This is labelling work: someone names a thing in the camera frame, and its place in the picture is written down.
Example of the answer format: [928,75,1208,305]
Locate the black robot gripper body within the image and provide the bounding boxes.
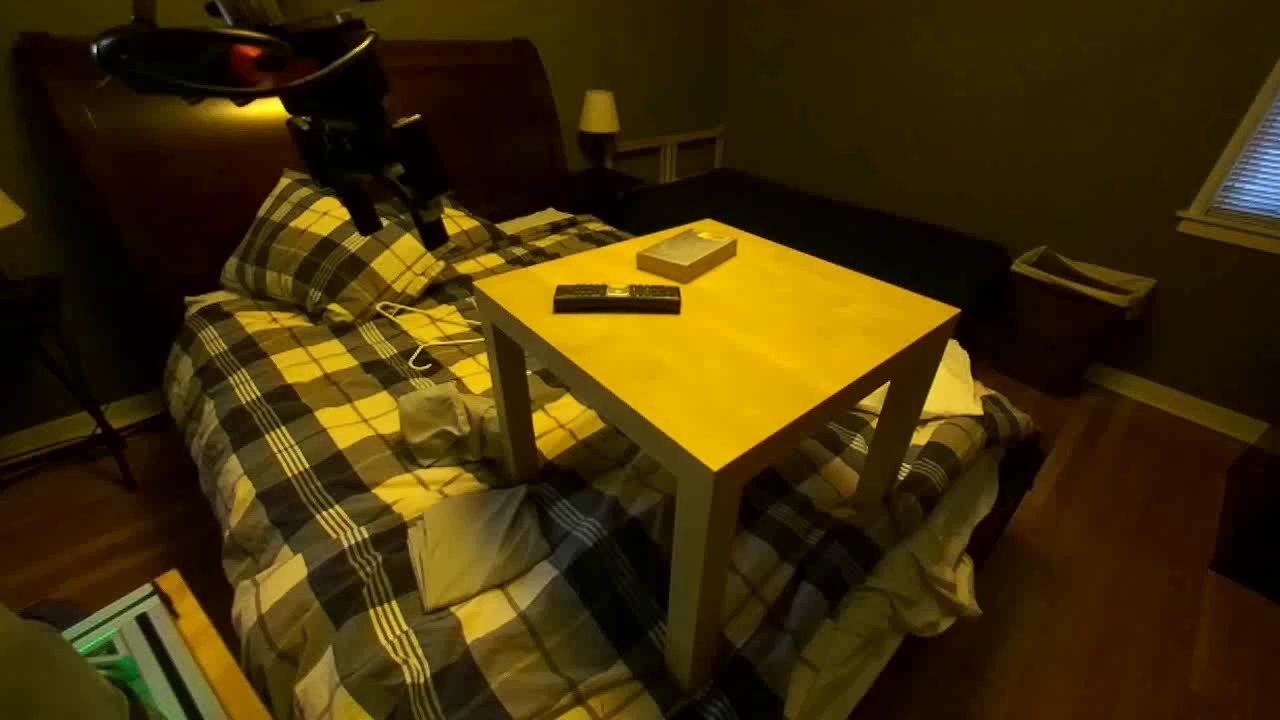
[282,38,443,191]

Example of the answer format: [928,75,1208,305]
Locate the black remote control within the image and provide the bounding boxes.
[551,285,685,318]

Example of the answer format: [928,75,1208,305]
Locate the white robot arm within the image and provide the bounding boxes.
[93,0,447,250]

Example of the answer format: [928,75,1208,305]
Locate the plaid pillow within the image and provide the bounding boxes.
[221,169,487,323]

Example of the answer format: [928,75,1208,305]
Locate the small bedside lamp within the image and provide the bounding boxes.
[576,89,621,169]

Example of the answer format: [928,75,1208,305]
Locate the dark wooden headboard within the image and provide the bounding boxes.
[12,33,566,340]

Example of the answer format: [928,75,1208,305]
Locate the small tan box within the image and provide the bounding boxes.
[637,230,736,285]

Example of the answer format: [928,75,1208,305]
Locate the plaid bed comforter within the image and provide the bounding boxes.
[165,215,1044,720]

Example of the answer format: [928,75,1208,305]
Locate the light wooden side table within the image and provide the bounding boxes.
[474,221,958,688]

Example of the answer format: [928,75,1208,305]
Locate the dark bench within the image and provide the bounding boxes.
[563,169,1013,359]

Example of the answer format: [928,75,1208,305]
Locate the wooden framed object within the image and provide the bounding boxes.
[62,568,270,720]

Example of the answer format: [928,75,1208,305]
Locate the wicker basket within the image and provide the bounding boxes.
[999,243,1154,395]

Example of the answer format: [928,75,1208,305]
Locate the window with blinds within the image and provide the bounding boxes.
[1176,60,1280,257]

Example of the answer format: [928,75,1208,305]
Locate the white cable on bed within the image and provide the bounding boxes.
[370,296,487,381]

